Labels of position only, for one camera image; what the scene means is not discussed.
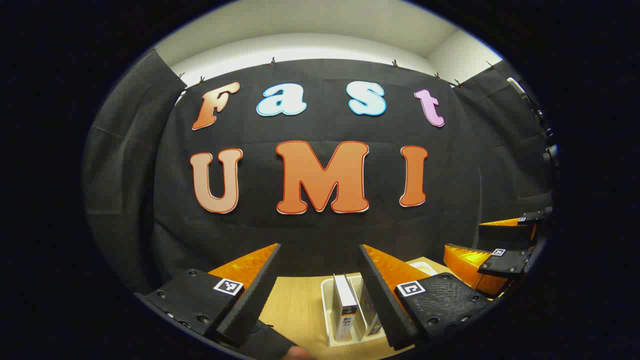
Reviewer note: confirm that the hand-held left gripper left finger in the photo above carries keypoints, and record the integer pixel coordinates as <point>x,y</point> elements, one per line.
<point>250,300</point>

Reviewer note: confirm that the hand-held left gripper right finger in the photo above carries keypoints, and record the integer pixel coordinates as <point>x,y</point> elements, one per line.
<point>385,300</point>

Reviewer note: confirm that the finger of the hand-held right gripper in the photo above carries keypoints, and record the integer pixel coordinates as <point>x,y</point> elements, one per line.
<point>505,262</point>
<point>505,235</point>

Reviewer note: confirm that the blue cover book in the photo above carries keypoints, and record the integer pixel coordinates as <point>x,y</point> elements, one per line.
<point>369,312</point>

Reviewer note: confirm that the white book with grey cover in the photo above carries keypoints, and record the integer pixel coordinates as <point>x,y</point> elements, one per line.
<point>345,300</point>

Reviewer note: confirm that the white bookshelf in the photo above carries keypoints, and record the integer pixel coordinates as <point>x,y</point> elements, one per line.
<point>327,310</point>

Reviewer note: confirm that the black backdrop cloth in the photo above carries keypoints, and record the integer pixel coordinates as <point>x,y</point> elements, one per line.
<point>310,230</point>

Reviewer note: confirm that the row of small backdrop clips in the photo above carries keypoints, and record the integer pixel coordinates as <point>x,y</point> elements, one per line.
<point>272,61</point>

